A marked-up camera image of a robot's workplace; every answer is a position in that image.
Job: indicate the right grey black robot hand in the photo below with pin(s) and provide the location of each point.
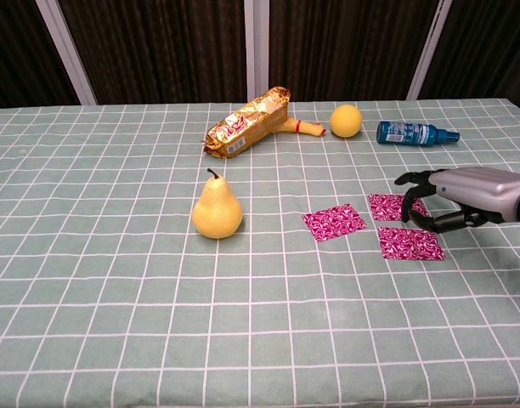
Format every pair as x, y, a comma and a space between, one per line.
476, 187

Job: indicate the blue spray bottle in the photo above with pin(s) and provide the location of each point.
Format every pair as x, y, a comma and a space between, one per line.
406, 132

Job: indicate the dark brown screen panel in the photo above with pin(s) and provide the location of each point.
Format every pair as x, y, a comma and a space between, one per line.
489, 47
158, 47
345, 47
18, 51

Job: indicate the yellow ball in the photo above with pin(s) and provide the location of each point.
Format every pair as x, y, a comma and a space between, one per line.
346, 121

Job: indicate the yellow toy with red band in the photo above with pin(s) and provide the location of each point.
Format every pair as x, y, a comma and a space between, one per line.
309, 128

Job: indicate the gold foil biscuit package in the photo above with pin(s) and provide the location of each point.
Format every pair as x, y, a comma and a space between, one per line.
247, 123

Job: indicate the yellow pear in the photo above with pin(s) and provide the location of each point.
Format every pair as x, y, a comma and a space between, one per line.
217, 212

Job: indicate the green checked tablecloth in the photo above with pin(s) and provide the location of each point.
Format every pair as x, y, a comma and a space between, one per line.
115, 297

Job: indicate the white frame post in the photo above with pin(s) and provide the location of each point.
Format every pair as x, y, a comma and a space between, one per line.
430, 47
256, 47
66, 51

